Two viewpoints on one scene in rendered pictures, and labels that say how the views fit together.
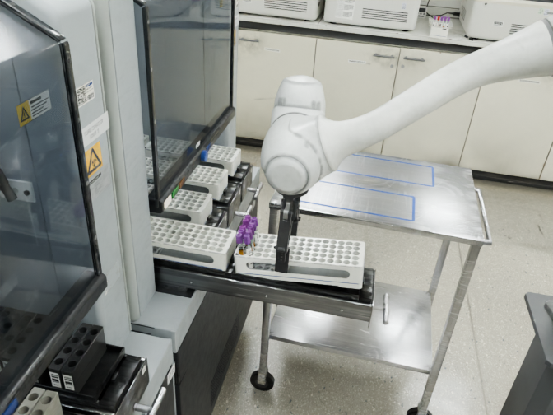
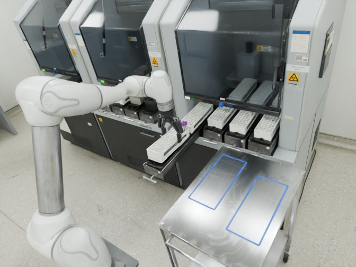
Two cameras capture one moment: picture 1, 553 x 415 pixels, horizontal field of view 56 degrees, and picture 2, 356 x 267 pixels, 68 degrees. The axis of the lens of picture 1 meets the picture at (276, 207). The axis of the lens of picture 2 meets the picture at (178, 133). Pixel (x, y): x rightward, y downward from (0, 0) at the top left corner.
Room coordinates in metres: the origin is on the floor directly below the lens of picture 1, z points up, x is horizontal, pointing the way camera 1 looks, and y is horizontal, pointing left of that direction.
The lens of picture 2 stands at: (1.67, -1.09, 1.81)
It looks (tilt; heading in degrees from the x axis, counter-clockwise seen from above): 36 degrees down; 121
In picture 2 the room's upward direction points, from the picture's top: 11 degrees counter-clockwise
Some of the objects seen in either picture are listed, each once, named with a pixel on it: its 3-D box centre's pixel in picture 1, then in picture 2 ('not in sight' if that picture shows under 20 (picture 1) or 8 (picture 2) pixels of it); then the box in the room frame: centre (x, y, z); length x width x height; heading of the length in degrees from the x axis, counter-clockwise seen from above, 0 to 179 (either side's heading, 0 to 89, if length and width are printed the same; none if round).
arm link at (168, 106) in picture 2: not in sight; (165, 104); (0.99, -0.03, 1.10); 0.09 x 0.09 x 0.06
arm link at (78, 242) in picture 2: not in sight; (82, 251); (0.96, -0.80, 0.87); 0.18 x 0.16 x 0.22; 176
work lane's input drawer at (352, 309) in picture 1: (243, 272); (183, 138); (1.01, 0.07, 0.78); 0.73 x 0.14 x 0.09; 81
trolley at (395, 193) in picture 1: (360, 284); (236, 245); (1.45, -0.32, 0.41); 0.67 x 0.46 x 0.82; 79
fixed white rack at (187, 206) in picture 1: (155, 204); (224, 113); (1.20, 0.33, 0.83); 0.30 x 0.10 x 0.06; 81
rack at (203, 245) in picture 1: (173, 242); (196, 116); (1.04, 0.25, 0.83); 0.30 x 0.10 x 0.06; 81
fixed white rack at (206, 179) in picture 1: (175, 179); (246, 117); (1.36, 0.31, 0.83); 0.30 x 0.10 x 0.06; 81
